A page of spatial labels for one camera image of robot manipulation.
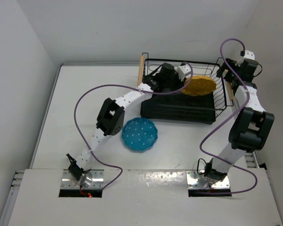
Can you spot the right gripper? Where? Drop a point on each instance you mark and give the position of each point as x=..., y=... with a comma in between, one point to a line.
x=220, y=71

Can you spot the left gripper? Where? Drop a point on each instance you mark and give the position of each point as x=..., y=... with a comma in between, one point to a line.
x=179, y=84

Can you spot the yellow dotted plate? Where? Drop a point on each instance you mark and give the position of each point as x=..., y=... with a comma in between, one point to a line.
x=200, y=86

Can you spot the black wire dish rack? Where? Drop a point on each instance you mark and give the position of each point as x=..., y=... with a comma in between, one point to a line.
x=190, y=107

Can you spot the blue dotted plate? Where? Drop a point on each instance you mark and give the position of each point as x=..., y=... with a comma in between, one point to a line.
x=139, y=134

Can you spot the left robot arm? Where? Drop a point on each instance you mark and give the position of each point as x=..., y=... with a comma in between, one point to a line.
x=110, y=119

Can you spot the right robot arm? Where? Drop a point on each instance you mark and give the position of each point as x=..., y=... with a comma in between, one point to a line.
x=252, y=125

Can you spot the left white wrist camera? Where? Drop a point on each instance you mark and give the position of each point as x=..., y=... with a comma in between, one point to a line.
x=183, y=71

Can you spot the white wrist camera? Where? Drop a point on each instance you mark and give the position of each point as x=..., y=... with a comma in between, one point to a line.
x=183, y=71
x=245, y=55

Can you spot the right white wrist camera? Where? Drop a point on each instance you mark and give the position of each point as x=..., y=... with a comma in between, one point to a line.
x=245, y=55

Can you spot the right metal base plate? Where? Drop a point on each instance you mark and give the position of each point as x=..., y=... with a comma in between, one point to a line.
x=196, y=181

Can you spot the metal base plate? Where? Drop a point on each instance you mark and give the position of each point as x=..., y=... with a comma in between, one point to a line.
x=90, y=180
x=196, y=181

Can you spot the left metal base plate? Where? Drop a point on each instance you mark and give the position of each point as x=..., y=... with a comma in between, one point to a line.
x=90, y=180

